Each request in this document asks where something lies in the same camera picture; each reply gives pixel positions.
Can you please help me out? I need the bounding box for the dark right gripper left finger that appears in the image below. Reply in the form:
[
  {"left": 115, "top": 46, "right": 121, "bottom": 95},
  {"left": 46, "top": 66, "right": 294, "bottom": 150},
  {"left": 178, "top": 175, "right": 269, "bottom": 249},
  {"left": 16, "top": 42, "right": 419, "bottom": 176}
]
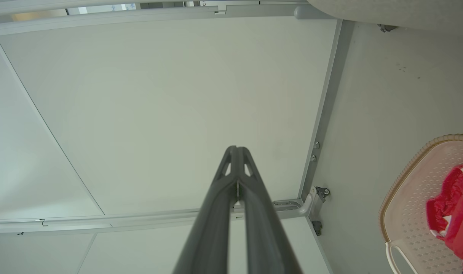
[{"left": 172, "top": 146, "right": 238, "bottom": 274}]

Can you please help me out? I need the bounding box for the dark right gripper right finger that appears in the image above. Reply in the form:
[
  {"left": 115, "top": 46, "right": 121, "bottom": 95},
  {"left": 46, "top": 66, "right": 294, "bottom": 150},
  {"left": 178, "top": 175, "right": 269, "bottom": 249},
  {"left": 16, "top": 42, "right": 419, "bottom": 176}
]
[{"left": 237, "top": 147, "right": 303, "bottom": 274}]

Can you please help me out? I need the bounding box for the beige perforated laundry basket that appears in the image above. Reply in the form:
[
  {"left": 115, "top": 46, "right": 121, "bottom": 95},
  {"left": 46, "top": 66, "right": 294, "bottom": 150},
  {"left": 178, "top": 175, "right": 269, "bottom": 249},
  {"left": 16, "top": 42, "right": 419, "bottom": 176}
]
[{"left": 379, "top": 134, "right": 463, "bottom": 274}]

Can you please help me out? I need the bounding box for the white partition panel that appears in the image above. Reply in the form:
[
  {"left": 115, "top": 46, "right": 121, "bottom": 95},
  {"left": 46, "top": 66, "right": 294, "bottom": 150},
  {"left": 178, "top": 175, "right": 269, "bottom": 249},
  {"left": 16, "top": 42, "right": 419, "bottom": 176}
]
[{"left": 0, "top": 17, "right": 338, "bottom": 216}]

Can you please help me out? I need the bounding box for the red and white garment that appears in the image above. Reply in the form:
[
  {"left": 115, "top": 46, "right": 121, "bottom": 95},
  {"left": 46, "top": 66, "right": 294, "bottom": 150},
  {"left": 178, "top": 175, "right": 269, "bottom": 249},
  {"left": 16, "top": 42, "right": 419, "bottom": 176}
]
[{"left": 426, "top": 164, "right": 463, "bottom": 264}]

